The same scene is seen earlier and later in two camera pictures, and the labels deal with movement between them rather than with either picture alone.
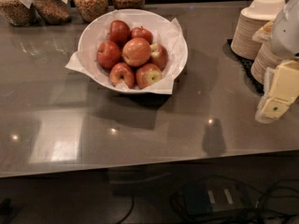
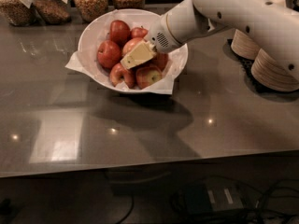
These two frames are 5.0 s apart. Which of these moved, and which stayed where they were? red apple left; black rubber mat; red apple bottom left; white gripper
Moved: white gripper
Stayed: red apple left; black rubber mat; red apple bottom left
